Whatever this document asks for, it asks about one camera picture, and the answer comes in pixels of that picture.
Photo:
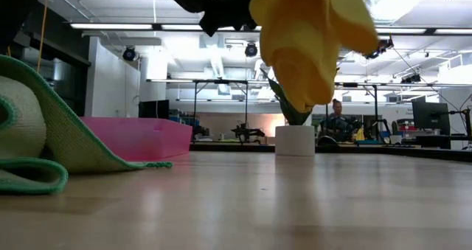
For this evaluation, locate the white plant pot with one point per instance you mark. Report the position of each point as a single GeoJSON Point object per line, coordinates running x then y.
{"type": "Point", "coordinates": [295, 141]}

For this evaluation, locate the black hanging ceiling device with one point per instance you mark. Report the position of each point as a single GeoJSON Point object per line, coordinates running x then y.
{"type": "Point", "coordinates": [380, 47]}

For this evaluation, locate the pink plastic bin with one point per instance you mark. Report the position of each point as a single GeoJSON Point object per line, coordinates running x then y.
{"type": "Point", "coordinates": [140, 139]}

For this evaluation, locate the black background workstation frame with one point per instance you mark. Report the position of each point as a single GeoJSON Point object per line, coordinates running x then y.
{"type": "Point", "coordinates": [221, 81]}

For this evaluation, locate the person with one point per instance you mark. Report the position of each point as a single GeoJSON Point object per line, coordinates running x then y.
{"type": "Point", "coordinates": [337, 124]}

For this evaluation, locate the black computer monitor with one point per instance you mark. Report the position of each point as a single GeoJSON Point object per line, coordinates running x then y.
{"type": "Point", "coordinates": [153, 109]}
{"type": "Point", "coordinates": [431, 117]}

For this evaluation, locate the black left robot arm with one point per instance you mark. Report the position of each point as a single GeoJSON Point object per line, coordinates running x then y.
{"type": "Point", "coordinates": [18, 10]}

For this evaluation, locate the black ceiling dome device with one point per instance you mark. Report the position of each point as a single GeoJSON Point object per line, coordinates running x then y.
{"type": "Point", "coordinates": [251, 50]}
{"type": "Point", "coordinates": [129, 54]}

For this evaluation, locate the long ceiling light fixture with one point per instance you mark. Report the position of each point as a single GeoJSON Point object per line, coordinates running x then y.
{"type": "Point", "coordinates": [110, 26]}

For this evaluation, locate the black background robot arm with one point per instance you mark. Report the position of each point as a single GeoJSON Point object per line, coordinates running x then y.
{"type": "Point", "coordinates": [247, 132]}

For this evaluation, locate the green microfiber towel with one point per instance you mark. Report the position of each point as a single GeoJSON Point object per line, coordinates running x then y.
{"type": "Point", "coordinates": [73, 139]}

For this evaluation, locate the black aluminium extrusion frame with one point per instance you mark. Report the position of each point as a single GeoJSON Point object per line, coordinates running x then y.
{"type": "Point", "coordinates": [228, 146]}

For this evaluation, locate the yellow microfiber towel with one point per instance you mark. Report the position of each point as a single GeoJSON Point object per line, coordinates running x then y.
{"type": "Point", "coordinates": [306, 40]}

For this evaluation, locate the green snake plant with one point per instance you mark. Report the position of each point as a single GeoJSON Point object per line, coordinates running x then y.
{"type": "Point", "coordinates": [291, 111]}

